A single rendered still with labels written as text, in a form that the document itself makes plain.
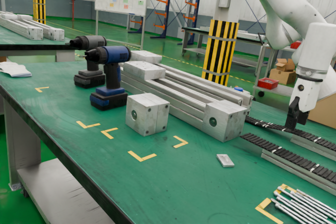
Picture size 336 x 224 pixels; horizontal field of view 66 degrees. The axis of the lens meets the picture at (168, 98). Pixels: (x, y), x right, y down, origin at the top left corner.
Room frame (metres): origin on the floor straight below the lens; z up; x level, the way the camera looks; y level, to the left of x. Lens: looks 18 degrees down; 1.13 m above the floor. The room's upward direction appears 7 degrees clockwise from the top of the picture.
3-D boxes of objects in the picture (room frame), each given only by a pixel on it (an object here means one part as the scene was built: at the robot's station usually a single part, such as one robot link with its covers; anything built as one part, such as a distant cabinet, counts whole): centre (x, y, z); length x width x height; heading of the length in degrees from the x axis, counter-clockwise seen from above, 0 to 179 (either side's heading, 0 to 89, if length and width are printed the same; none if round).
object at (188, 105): (1.10, 0.12, 0.82); 0.80 x 0.10 x 0.09; 44
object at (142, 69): (1.10, 0.12, 0.87); 0.16 x 0.11 x 0.07; 44
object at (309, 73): (0.80, -0.43, 1.01); 0.09 x 0.08 x 0.03; 134
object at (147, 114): (0.76, 0.05, 0.83); 0.11 x 0.10 x 0.10; 134
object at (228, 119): (0.79, -0.20, 0.83); 0.12 x 0.09 x 0.10; 134
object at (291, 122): (0.77, -0.39, 0.86); 0.03 x 0.03 x 0.07; 44
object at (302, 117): (0.84, -0.47, 0.86); 0.03 x 0.03 x 0.07; 44
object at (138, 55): (1.42, 0.15, 0.87); 0.16 x 0.11 x 0.07; 44
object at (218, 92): (1.23, -0.02, 0.82); 0.80 x 0.10 x 0.09; 44
